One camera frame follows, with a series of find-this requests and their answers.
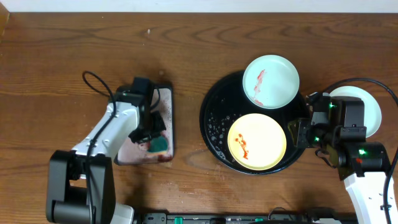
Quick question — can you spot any round black tray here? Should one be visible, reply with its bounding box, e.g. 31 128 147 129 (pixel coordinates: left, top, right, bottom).
200 70 310 175

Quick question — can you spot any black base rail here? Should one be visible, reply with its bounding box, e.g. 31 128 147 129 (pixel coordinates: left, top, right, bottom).
133 207 358 224

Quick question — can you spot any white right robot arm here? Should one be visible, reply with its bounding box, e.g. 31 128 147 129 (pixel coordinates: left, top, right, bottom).
288 118 397 223

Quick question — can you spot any mint green plate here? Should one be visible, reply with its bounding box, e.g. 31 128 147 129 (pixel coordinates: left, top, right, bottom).
330 86 382 138
242 55 300 110

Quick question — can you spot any yellow plate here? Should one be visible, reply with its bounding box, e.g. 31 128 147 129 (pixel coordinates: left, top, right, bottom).
227 113 287 171

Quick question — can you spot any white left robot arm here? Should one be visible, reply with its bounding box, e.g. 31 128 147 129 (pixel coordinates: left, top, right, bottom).
45 101 165 224

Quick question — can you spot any rectangular pink sponge tray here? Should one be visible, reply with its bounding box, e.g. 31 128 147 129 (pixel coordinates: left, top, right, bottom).
114 85 174 166

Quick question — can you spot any mint green plate front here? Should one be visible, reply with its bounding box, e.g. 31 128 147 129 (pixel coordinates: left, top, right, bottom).
330 86 382 138

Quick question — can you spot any green yellow sponge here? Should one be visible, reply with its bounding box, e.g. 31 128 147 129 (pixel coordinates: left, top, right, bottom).
147 134 169 154

